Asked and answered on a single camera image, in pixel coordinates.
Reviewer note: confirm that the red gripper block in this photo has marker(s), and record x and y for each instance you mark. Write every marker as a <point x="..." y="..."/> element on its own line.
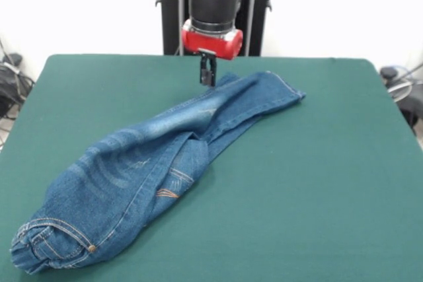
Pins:
<point x="211" y="44"/>

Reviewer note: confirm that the blue denim jeans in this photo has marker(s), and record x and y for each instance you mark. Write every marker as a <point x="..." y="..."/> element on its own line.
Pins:
<point x="115" y="179"/>

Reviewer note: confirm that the dark green table cloth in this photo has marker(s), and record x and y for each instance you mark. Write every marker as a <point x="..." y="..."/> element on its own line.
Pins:
<point x="297" y="196"/>

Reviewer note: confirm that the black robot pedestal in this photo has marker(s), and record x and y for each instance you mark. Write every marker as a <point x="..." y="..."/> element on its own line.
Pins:
<point x="172" y="14"/>

